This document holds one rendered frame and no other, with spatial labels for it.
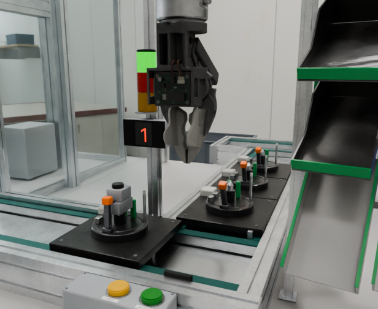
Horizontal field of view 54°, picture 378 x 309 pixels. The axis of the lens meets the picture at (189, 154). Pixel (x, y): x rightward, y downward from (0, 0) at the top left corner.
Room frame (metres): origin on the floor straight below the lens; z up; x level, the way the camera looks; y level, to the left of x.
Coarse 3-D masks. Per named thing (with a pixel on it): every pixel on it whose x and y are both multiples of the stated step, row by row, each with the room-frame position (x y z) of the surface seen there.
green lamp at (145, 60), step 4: (140, 52) 0.95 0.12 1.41; (144, 52) 0.95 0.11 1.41; (148, 52) 0.95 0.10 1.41; (152, 52) 0.95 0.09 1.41; (136, 56) 0.97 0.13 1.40; (140, 56) 0.95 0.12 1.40; (144, 56) 0.95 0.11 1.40; (148, 56) 0.95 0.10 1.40; (152, 56) 0.95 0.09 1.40; (140, 60) 0.95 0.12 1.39; (144, 60) 0.95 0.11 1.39; (148, 60) 0.95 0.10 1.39; (152, 60) 0.95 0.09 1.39; (140, 64) 0.95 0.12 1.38; (144, 64) 0.95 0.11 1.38; (148, 64) 0.95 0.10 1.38; (152, 64) 0.95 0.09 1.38; (140, 68) 0.95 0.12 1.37; (144, 68) 0.95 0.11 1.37
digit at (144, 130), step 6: (138, 126) 0.95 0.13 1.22; (144, 126) 0.94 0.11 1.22; (150, 126) 0.94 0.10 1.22; (138, 132) 0.95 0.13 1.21; (144, 132) 0.95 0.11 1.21; (150, 132) 0.94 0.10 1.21; (138, 138) 0.95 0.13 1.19; (144, 138) 0.95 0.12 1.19; (150, 138) 0.94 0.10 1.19; (138, 144) 0.95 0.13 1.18; (144, 144) 0.95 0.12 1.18; (150, 144) 0.94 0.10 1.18
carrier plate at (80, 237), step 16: (80, 224) 0.91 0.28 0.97; (160, 224) 0.91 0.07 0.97; (176, 224) 0.91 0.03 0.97; (64, 240) 0.81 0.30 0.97; (80, 240) 0.81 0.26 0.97; (96, 240) 0.81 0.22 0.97; (144, 240) 0.81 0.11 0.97; (160, 240) 0.81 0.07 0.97; (80, 256) 0.77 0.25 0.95; (96, 256) 0.75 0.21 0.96; (112, 256) 0.74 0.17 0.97; (128, 256) 0.74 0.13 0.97; (144, 256) 0.74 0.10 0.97
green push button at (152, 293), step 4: (148, 288) 0.61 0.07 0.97; (152, 288) 0.61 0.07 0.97; (156, 288) 0.61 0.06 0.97; (144, 292) 0.60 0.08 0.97; (148, 292) 0.60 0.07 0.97; (152, 292) 0.60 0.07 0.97; (156, 292) 0.60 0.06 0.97; (160, 292) 0.60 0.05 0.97; (144, 296) 0.59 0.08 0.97; (148, 296) 0.59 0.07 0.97; (152, 296) 0.59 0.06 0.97; (156, 296) 0.59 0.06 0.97; (160, 296) 0.59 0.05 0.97; (144, 300) 0.58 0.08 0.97; (148, 300) 0.58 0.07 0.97; (152, 300) 0.58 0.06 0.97; (156, 300) 0.58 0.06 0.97; (160, 300) 0.59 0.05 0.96; (148, 304) 0.58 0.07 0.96; (152, 304) 0.58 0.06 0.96
